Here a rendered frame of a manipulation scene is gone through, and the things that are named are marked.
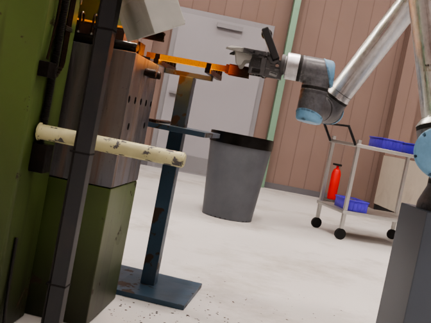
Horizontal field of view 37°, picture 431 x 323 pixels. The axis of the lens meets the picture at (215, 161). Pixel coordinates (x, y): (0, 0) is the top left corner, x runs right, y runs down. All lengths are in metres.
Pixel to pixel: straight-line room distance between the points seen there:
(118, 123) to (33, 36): 0.41
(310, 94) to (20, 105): 0.92
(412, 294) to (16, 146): 1.26
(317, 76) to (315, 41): 6.79
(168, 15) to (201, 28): 7.16
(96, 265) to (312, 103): 0.89
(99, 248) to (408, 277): 0.99
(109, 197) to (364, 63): 0.97
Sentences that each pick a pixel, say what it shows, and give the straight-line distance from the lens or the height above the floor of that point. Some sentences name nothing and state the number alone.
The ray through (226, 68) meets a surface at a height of 0.96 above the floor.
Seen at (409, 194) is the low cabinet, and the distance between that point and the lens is 7.85.
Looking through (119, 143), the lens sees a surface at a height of 0.63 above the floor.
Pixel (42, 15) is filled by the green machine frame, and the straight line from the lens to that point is 1.89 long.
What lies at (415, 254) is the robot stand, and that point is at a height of 0.46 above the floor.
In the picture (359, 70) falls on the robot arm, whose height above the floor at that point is 1.01.
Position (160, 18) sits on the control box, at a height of 0.96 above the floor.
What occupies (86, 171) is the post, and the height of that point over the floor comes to 0.56.
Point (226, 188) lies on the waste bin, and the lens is 5.06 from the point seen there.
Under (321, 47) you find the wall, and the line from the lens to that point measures 8.95.
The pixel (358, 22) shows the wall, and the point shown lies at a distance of 9.12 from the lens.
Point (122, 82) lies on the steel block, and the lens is 2.09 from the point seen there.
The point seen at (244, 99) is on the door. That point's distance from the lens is 8.67.
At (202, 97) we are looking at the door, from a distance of 8.62.
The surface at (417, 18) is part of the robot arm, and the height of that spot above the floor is 1.17.
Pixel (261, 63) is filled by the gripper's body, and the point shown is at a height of 0.97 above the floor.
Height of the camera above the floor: 0.74
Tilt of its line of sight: 3 degrees down
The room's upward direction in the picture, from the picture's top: 11 degrees clockwise
